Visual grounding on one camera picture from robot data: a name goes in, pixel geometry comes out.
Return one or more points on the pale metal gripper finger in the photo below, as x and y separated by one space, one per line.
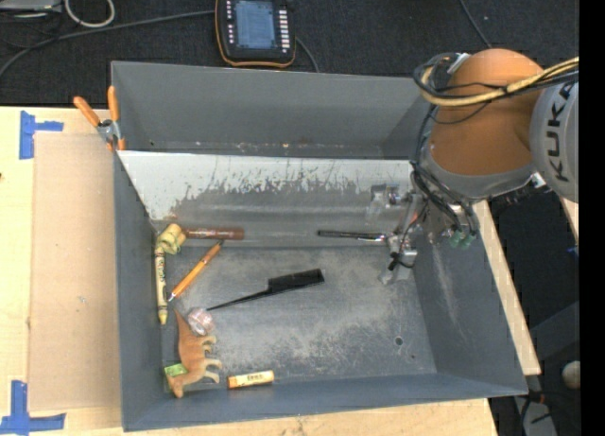
396 267
380 204

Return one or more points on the black pen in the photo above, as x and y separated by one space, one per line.
350 234

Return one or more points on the grey metal bin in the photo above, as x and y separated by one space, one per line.
331 330

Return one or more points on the black tail comb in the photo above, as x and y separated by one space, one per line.
293 281

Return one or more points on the red-brown marker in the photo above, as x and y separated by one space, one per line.
212 234

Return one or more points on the orange glue stick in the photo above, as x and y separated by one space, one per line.
250 379

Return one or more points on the orange pen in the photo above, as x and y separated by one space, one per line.
196 275

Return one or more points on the clear tape roll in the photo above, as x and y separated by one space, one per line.
200 321

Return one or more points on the pale yellow roll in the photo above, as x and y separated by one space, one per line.
171 237

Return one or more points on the orange toy dinosaur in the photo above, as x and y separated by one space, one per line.
193 358

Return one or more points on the yellow crayon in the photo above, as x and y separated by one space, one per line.
161 283

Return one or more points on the small green block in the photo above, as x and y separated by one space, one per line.
175 370

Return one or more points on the brown cardboard board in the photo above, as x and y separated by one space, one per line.
71 273

